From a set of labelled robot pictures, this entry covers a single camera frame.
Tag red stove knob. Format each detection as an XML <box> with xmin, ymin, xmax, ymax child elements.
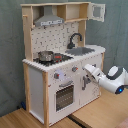
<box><xmin>72</xmin><ymin>66</ymin><xmax>78</xmax><ymax>72</ymax></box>
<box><xmin>54</xmin><ymin>73</ymin><xmax>60</xmax><ymax>79</ymax></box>

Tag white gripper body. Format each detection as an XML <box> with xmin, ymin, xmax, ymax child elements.
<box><xmin>84</xmin><ymin>64</ymin><xmax>103</xmax><ymax>82</ymax></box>

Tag grey range hood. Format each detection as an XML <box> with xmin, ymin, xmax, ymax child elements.
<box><xmin>34</xmin><ymin>5</ymin><xmax>64</xmax><ymax>27</ymax></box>

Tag black toy stovetop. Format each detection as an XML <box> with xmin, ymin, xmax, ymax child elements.
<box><xmin>34</xmin><ymin>53</ymin><xmax>71</xmax><ymax>67</ymax></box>

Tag wooden toy kitchen unit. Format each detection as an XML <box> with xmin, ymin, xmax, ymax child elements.
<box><xmin>22</xmin><ymin>2</ymin><xmax>105</xmax><ymax>128</ymax></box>

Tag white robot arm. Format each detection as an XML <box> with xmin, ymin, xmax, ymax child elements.
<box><xmin>84</xmin><ymin>64</ymin><xmax>128</xmax><ymax>94</ymax></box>

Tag black toy faucet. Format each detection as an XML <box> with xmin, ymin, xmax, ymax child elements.
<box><xmin>67</xmin><ymin>33</ymin><xmax>83</xmax><ymax>49</ymax></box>

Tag white microwave door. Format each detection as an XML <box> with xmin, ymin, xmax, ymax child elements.
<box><xmin>89</xmin><ymin>3</ymin><xmax>105</xmax><ymax>22</ymax></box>

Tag right red stove knob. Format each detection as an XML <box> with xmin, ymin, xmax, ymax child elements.
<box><xmin>72</xmin><ymin>66</ymin><xmax>78</xmax><ymax>72</ymax></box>

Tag silver toy pot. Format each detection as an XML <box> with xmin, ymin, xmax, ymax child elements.
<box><xmin>38</xmin><ymin>51</ymin><xmax>54</xmax><ymax>61</ymax></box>

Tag white oven door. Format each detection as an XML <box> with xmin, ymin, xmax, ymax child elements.
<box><xmin>49</xmin><ymin>80</ymin><xmax>79</xmax><ymax>125</ymax></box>

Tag white fridge door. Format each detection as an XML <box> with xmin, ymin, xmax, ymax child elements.
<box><xmin>80</xmin><ymin>55</ymin><xmax>102</xmax><ymax>106</ymax></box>

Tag left red stove knob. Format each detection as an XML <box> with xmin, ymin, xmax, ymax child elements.
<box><xmin>54</xmin><ymin>73</ymin><xmax>60</xmax><ymax>79</ymax></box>

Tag grey toy sink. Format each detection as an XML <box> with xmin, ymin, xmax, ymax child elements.
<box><xmin>66</xmin><ymin>47</ymin><xmax>94</xmax><ymax>56</ymax></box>

